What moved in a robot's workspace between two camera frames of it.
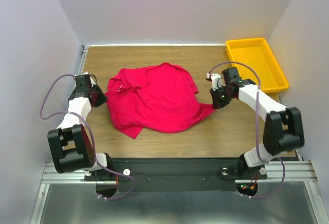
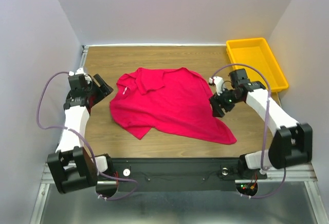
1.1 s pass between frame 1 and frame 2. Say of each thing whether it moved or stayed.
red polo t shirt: moved
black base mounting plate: stayed
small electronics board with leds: stayed
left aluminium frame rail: stayed
